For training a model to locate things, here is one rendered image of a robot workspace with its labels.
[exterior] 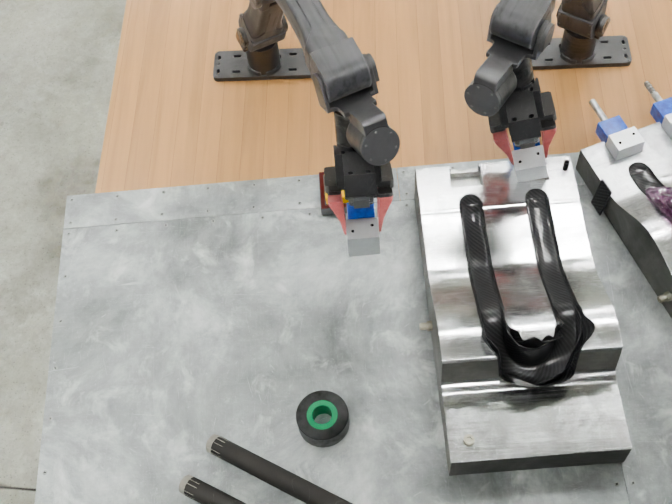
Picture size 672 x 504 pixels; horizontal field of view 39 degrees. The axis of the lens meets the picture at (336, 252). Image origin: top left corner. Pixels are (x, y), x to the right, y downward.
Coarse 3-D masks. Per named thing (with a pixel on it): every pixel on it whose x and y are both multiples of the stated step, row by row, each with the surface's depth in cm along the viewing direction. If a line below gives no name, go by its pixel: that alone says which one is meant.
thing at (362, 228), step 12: (348, 204) 147; (372, 204) 147; (348, 216) 146; (360, 216) 146; (372, 216) 146; (348, 228) 144; (360, 228) 144; (372, 228) 143; (348, 240) 143; (360, 240) 143; (372, 240) 143; (348, 252) 146; (360, 252) 146; (372, 252) 147
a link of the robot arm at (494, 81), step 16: (544, 32) 132; (496, 48) 136; (512, 48) 137; (544, 48) 135; (496, 64) 134; (512, 64) 135; (480, 80) 133; (496, 80) 132; (512, 80) 136; (464, 96) 137; (480, 96) 136; (496, 96) 134; (480, 112) 138; (496, 112) 136
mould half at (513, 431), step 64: (448, 192) 155; (512, 192) 154; (576, 192) 153; (448, 256) 150; (512, 256) 149; (576, 256) 148; (448, 320) 139; (512, 320) 138; (448, 384) 140; (512, 384) 140; (576, 384) 140; (448, 448) 137; (512, 448) 135; (576, 448) 135
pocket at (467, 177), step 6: (480, 168) 158; (450, 174) 159; (456, 174) 159; (462, 174) 159; (468, 174) 159; (474, 174) 159; (480, 174) 158; (456, 180) 159; (462, 180) 159; (468, 180) 159; (474, 180) 159; (480, 180) 159; (456, 186) 159; (462, 186) 159
